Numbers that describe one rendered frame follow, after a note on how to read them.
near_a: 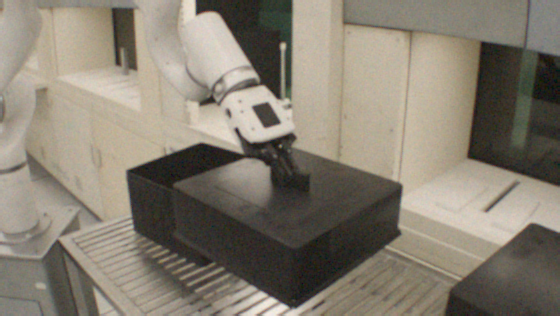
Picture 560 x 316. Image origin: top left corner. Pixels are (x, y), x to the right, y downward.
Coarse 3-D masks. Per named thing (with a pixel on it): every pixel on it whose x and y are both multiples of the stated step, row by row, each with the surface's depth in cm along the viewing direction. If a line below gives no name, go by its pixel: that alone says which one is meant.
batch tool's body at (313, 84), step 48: (192, 0) 158; (240, 0) 195; (288, 0) 188; (336, 0) 107; (240, 48) 184; (288, 48) 195; (336, 48) 111; (288, 96) 203; (336, 96) 116; (192, 144) 173; (336, 144) 121
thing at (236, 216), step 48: (192, 192) 78; (240, 192) 78; (288, 192) 78; (336, 192) 78; (384, 192) 78; (192, 240) 80; (240, 240) 70; (288, 240) 64; (336, 240) 69; (384, 240) 81; (288, 288) 65
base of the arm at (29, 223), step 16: (0, 176) 111; (16, 176) 113; (0, 192) 112; (16, 192) 114; (32, 192) 121; (0, 208) 114; (16, 208) 115; (32, 208) 120; (0, 224) 117; (16, 224) 117; (32, 224) 120; (48, 224) 123; (0, 240) 114; (16, 240) 115
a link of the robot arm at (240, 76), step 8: (232, 72) 80; (240, 72) 80; (248, 72) 81; (224, 80) 80; (232, 80) 80; (240, 80) 80; (248, 80) 82; (256, 80) 83; (216, 88) 80; (224, 88) 80; (232, 88) 81; (216, 96) 82; (224, 96) 82
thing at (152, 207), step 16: (208, 144) 135; (160, 160) 126; (176, 160) 131; (192, 160) 135; (208, 160) 137; (224, 160) 133; (240, 160) 129; (128, 176) 117; (144, 176) 123; (160, 176) 127; (176, 176) 132; (192, 176) 137; (128, 192) 119; (144, 192) 114; (160, 192) 109; (144, 208) 116; (160, 208) 112; (144, 224) 118; (160, 224) 114; (176, 224) 109; (160, 240) 116; (176, 240) 111; (192, 256) 109
